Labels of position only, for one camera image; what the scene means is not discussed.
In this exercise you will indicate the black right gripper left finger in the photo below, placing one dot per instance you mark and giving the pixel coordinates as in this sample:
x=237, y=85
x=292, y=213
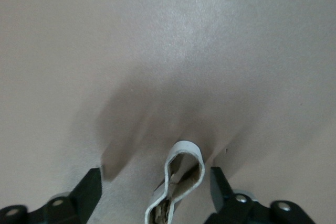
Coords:
x=86, y=195

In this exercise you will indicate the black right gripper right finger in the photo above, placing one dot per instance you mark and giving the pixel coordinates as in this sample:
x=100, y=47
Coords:
x=223, y=197

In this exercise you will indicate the white paper loop strip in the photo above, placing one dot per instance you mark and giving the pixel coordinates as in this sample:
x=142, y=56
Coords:
x=185, y=146

